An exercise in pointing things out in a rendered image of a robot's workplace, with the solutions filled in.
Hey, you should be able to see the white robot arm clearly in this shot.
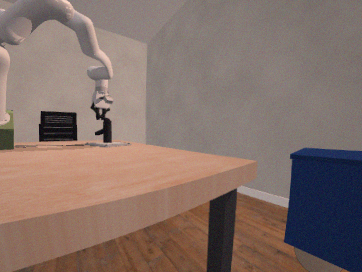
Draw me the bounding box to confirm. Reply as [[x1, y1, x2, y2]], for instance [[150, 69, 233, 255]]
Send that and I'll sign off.
[[0, 0, 113, 126]]

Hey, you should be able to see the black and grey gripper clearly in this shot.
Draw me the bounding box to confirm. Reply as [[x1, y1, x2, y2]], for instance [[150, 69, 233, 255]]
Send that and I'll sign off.
[[91, 91, 110, 120]]

